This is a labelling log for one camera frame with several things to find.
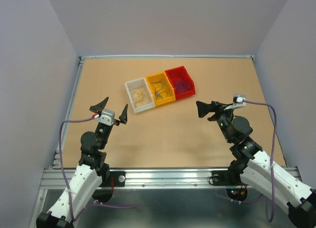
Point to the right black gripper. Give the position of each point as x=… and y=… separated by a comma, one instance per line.
x=203, y=108

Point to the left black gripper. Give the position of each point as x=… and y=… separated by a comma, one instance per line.
x=98, y=107

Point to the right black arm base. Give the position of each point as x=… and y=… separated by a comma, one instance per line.
x=225, y=178

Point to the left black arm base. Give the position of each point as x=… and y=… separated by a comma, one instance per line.
x=114, y=178

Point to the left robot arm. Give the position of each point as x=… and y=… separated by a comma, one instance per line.
x=89, y=174

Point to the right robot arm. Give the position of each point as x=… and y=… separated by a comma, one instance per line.
x=254, y=167

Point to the white plastic bin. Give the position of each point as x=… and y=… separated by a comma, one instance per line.
x=139, y=95

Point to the red plastic bin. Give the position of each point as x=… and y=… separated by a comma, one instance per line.
x=181, y=82

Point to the yellow plastic bin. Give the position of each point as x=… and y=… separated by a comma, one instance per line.
x=161, y=88

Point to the metal front plate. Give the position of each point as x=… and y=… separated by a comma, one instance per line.
x=188, y=208

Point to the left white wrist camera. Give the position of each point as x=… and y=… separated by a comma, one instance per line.
x=107, y=117

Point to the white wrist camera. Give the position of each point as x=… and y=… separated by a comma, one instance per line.
x=239, y=101
x=107, y=117

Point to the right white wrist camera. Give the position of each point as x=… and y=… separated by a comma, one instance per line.
x=239, y=101

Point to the aluminium back rail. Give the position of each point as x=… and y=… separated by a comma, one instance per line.
x=157, y=56

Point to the aluminium rail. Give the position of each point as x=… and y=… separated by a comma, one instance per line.
x=157, y=56
x=56, y=161
x=161, y=178

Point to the aluminium front rail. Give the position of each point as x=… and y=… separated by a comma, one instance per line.
x=161, y=178

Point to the aluminium left rail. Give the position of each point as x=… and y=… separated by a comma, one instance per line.
x=56, y=161

